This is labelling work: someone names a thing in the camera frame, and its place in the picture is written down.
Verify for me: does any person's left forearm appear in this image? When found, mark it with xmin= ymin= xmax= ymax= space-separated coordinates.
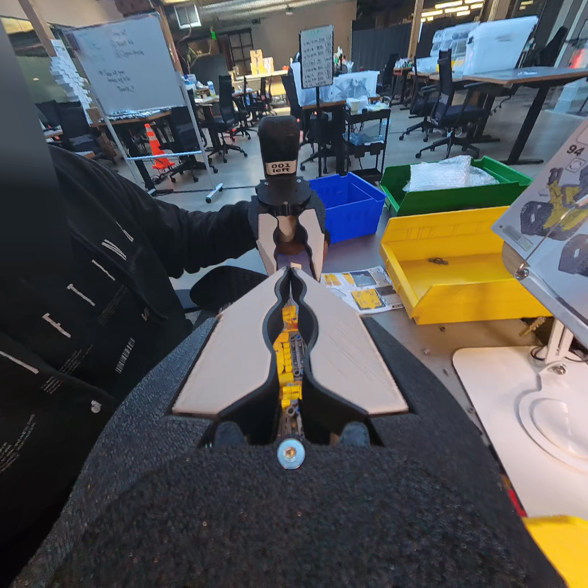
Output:
xmin=138 ymin=193 xmax=258 ymax=280

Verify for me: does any clear plastic storage box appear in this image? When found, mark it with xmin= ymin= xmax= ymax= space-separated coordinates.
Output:
xmin=464 ymin=16 xmax=539 ymax=76

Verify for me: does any blue plastic bin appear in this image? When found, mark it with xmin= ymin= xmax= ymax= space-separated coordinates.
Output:
xmin=309 ymin=171 xmax=388 ymax=244

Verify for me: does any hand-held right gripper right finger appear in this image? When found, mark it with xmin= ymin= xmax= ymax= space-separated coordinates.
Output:
xmin=295 ymin=269 xmax=409 ymax=417

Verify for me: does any clear bubble wrap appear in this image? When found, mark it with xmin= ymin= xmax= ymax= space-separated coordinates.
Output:
xmin=403 ymin=155 xmax=500 ymax=194

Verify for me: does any printed sign on stand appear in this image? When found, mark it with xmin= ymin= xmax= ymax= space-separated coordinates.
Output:
xmin=299 ymin=25 xmax=336 ymax=177

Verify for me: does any toy instruction booklet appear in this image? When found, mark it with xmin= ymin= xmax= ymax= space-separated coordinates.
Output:
xmin=492 ymin=122 xmax=588 ymax=299

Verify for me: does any orange traffic cone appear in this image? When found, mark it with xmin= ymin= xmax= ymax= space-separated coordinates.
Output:
xmin=145 ymin=123 xmax=175 ymax=170

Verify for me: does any rolling whiteboard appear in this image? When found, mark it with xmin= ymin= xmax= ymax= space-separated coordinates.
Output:
xmin=69 ymin=13 xmax=224 ymax=204

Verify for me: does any black utility cart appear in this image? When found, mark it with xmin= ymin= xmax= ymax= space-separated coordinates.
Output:
xmin=344 ymin=106 xmax=392 ymax=183

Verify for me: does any black printed hoodie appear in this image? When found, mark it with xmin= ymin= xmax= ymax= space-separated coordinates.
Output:
xmin=0 ymin=147 xmax=258 ymax=575

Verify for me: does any yellow grey toy tracked vehicle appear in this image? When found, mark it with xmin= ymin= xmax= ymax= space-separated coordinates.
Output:
xmin=272 ymin=301 xmax=307 ymax=437

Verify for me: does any printed instruction leaflet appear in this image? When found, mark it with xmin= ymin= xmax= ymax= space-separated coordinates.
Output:
xmin=321 ymin=266 xmax=396 ymax=295

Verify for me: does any yellow plastic bin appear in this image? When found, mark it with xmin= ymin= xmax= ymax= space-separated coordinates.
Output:
xmin=524 ymin=514 xmax=588 ymax=588
xmin=380 ymin=207 xmax=553 ymax=325

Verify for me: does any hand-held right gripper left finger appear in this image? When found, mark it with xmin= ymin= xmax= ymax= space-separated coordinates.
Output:
xmin=173 ymin=268 xmax=290 ymax=417

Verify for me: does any white book stand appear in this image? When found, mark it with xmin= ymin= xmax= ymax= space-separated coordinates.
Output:
xmin=452 ymin=239 xmax=588 ymax=517

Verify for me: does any wooden office desk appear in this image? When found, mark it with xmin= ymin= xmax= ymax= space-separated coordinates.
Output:
xmin=452 ymin=66 xmax=588 ymax=166

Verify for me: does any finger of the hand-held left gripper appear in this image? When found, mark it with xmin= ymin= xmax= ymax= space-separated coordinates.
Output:
xmin=257 ymin=213 xmax=282 ymax=276
xmin=298 ymin=209 xmax=325 ymax=282

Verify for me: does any green plastic bin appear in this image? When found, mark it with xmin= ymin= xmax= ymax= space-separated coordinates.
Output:
xmin=380 ymin=155 xmax=534 ymax=217

